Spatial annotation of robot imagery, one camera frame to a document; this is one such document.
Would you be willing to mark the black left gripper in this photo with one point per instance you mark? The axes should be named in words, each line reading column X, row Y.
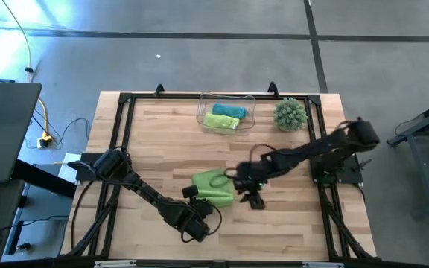
column 194, row 223

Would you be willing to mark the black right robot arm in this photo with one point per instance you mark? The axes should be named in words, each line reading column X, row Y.
column 318, row 149

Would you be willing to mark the clear plastic basket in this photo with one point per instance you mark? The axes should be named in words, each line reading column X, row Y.
column 250, row 111

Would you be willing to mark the dark desk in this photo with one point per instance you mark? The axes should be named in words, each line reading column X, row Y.
column 2, row 208

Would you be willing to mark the lime green microfiber towel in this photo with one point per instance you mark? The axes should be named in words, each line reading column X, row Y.
column 221, row 123

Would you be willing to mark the black aluminium table frame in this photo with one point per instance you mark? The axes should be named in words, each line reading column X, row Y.
column 199, row 96

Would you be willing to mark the black frame clamp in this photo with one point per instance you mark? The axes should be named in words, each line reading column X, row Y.
column 273, row 89
column 159, row 90

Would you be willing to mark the green towel with white tag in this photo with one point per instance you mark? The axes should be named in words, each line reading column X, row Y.
column 210, row 188

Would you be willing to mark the green potted plant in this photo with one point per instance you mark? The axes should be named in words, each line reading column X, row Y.
column 289, row 113

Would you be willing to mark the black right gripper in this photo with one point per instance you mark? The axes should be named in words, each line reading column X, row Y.
column 250, row 176

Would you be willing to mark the grey laptop lid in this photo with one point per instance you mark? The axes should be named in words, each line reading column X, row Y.
column 6, row 130

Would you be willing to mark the silver frame bracket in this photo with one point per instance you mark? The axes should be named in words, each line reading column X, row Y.
column 114, row 264
column 322, row 265

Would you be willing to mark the teal microfiber towel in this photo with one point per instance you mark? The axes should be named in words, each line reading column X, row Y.
column 229, row 110

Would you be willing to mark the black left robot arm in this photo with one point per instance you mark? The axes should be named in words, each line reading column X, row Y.
column 143, row 190

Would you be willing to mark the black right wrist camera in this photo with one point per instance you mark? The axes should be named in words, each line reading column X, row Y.
column 254, row 201

